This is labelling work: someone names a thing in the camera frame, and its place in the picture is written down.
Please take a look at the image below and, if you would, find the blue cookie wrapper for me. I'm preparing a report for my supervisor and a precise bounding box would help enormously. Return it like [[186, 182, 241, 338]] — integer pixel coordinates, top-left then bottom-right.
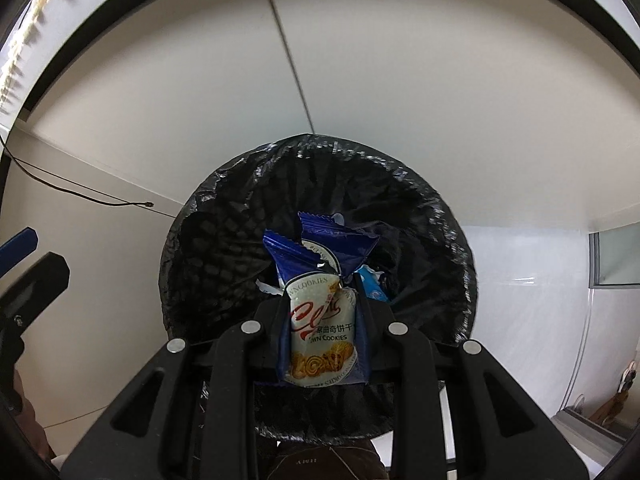
[[262, 212, 378, 388]]

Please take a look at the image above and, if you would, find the blue milk carton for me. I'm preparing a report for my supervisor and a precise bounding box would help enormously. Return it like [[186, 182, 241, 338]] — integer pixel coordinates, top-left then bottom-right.
[[357, 264, 388, 302]]

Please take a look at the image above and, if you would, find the black trash bin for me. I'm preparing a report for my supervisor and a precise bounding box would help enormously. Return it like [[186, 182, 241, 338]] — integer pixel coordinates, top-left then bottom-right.
[[158, 134, 477, 443]]

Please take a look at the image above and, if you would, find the person's left hand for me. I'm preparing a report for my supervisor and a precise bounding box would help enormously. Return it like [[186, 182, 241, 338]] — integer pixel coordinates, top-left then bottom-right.
[[13, 370, 55, 463]]

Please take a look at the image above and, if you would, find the black cable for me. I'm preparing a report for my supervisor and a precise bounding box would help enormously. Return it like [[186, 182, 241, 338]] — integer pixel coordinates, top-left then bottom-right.
[[0, 136, 177, 220]]

